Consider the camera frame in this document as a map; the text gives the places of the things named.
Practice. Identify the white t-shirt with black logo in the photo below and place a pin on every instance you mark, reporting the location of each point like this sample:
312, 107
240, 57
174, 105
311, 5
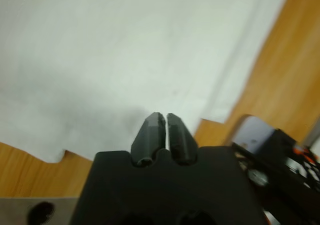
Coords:
112, 60

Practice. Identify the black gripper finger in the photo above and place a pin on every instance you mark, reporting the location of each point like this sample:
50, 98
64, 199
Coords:
182, 140
148, 140

